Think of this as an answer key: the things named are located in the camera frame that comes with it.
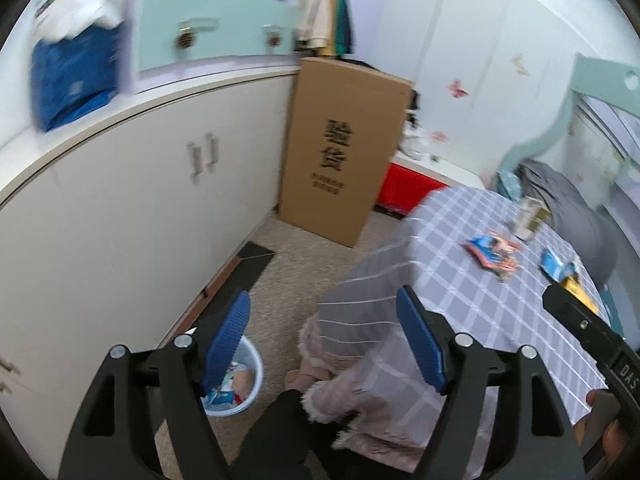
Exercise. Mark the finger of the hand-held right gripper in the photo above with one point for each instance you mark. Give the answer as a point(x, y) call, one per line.
point(575, 315)

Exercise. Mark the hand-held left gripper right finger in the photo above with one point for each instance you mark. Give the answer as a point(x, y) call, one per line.
point(422, 345)

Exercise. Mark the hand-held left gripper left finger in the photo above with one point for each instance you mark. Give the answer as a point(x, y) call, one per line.
point(227, 345)

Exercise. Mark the light blue plastic bin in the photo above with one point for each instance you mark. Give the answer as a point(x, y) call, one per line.
point(252, 360)

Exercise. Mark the dark blue wrapper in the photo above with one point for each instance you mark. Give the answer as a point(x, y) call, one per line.
point(222, 398)

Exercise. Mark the person's right hand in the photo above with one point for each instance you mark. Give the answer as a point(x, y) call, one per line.
point(612, 440)

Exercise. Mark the yellow packet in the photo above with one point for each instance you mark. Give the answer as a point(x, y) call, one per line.
point(579, 290)

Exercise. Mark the blue and white packet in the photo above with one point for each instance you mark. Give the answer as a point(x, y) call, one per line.
point(556, 264)

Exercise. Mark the grey checked bed sheet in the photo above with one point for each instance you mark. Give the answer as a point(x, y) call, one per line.
point(425, 260)

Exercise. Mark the pink fuzzy slipper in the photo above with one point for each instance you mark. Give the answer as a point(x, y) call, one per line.
point(305, 384)

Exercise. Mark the black floor mat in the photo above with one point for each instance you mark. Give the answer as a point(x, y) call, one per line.
point(257, 260)

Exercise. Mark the colourful snack packet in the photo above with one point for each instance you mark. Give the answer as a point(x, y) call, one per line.
point(492, 255)

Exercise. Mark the person's black trouser legs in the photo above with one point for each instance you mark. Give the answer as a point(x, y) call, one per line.
point(285, 435)

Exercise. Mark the grey pillow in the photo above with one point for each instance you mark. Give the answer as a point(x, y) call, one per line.
point(565, 205)

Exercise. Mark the teal packet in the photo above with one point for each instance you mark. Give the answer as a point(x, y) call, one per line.
point(510, 184)

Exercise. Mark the red box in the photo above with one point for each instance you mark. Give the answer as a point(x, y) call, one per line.
point(400, 190)

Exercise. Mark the white low table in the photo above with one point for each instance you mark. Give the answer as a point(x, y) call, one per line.
point(450, 172)

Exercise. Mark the white floor cabinet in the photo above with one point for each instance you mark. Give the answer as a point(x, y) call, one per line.
point(125, 200)

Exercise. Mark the small white bag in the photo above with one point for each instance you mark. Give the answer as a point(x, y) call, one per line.
point(414, 144)

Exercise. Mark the tall cardboard box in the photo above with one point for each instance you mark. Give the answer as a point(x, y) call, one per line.
point(340, 155)

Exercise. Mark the small pink butterfly sticker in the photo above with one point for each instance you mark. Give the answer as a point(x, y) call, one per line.
point(439, 136)

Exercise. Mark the teal headboard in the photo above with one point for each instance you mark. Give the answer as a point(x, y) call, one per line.
point(595, 80)

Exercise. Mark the pale butterfly sticker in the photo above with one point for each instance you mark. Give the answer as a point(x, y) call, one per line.
point(520, 64)

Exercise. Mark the blue shopping bag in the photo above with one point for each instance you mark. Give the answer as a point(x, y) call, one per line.
point(70, 85)

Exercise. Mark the teal drawer unit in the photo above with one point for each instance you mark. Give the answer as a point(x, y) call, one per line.
point(225, 30)

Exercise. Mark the white wardrobe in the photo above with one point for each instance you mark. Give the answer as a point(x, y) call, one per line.
point(450, 25)

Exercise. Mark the green hanging garment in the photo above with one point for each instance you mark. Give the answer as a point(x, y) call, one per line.
point(342, 20)

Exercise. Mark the cream hanging garment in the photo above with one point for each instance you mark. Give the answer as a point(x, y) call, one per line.
point(317, 10)

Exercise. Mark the white plastic bag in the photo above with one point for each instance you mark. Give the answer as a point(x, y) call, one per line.
point(75, 0)

